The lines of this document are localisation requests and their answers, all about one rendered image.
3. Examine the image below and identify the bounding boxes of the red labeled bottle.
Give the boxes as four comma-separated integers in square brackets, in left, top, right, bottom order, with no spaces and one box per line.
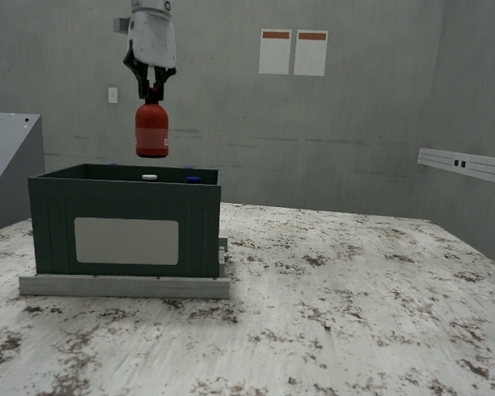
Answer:
[135,87,168,158]

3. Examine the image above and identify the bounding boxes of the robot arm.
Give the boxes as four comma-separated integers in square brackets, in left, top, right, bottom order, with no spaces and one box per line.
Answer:
[114,0,172,35]

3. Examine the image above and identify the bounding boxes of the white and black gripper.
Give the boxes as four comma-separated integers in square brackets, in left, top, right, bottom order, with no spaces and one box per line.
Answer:
[123,11,177,101]

